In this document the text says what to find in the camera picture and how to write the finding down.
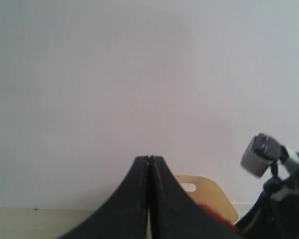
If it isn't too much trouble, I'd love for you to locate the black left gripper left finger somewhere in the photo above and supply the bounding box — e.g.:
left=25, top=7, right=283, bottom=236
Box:
left=60, top=156, right=150, bottom=239

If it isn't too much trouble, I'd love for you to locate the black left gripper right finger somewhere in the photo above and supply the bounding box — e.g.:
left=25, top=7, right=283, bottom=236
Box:
left=149, top=156, right=241, bottom=239

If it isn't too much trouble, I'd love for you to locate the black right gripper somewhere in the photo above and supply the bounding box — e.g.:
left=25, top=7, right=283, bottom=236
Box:
left=236, top=153, right=299, bottom=239

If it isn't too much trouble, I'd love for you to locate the orange carrot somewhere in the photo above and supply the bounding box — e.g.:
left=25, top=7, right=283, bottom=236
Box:
left=199, top=204, right=234, bottom=227

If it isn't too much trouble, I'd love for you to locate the cream plastic tub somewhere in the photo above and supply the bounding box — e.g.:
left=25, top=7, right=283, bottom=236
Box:
left=174, top=174, right=239, bottom=224

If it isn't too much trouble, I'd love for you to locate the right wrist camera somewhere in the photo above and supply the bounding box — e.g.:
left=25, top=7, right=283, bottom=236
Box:
left=241, top=133, right=289, bottom=178

